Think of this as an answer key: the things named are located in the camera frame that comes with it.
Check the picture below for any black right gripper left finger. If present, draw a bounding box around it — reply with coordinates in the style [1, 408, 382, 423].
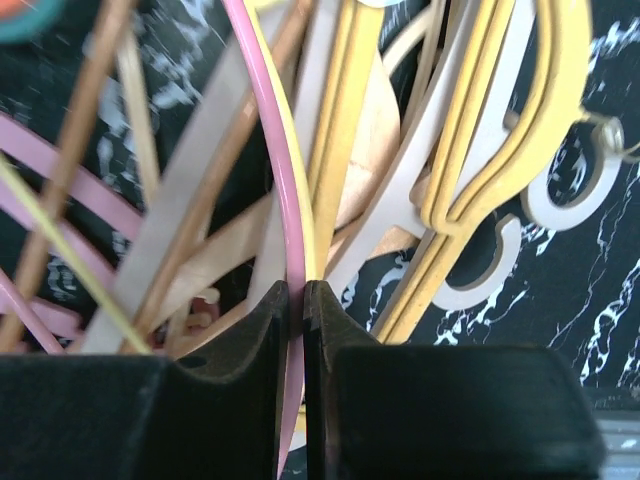
[1, 281, 289, 479]

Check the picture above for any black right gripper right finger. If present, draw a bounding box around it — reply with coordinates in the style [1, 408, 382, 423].
[303, 281, 606, 479]

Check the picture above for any orange plastic hanger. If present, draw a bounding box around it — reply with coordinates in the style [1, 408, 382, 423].
[0, 0, 38, 22]

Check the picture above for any beige flat hanger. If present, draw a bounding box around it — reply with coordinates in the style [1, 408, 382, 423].
[79, 1, 592, 354]

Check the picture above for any thick pink plastic hanger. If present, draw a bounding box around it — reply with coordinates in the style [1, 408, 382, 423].
[1, 113, 142, 340]

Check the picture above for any teal wire hanger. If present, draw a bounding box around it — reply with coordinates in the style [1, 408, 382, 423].
[0, 0, 66, 45]

